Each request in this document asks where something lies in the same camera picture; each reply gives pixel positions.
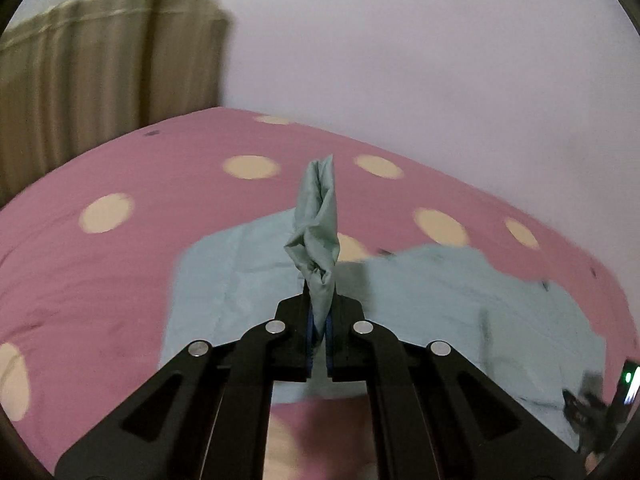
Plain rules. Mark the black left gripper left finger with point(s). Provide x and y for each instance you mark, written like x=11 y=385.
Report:
x=203 y=415

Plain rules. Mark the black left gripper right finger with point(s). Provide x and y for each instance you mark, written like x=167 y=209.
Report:
x=434 y=414

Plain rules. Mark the light blue puffer jacket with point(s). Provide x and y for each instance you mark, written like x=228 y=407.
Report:
x=529 y=336

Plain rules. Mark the striped green curtain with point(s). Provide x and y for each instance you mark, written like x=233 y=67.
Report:
x=88 y=71

